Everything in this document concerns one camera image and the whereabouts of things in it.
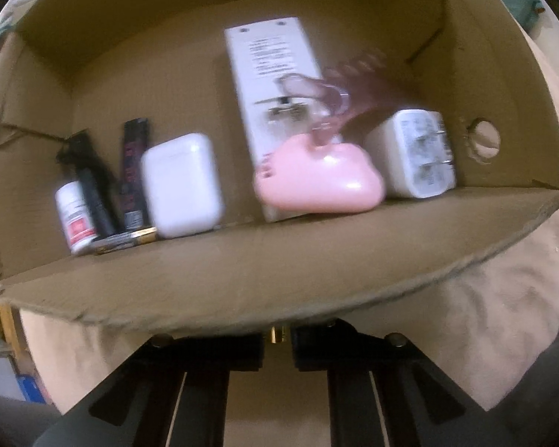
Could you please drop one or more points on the cardboard box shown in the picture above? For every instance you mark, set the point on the cardboard box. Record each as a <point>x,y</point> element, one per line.
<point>261,279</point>

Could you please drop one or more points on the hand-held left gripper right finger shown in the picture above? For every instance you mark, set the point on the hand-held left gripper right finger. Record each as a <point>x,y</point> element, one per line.
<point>312,354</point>

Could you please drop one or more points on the person's grey trousers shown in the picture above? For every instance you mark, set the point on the person's grey trousers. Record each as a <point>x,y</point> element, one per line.
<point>540,405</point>

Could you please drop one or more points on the white earbuds case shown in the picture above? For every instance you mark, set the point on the white earbuds case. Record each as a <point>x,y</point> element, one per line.
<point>181,186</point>

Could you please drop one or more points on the black gold battery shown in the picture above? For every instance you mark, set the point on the black gold battery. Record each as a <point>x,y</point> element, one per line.
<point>125,240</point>

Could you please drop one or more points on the pink cloud-shaped case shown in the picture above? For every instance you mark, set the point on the pink cloud-shaped case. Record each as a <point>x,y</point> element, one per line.
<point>316,181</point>

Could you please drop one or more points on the white red-label pill bottle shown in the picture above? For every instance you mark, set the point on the white red-label pill bottle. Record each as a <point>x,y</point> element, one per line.
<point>74,219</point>

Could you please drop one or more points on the white charger adapter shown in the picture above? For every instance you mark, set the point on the white charger adapter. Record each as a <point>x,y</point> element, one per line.
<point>414,158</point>

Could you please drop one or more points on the blue bin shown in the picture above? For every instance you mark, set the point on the blue bin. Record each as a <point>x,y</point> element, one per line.
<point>30,387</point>

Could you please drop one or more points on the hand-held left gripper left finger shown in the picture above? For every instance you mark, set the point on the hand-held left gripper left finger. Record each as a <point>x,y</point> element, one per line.
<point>247,354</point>

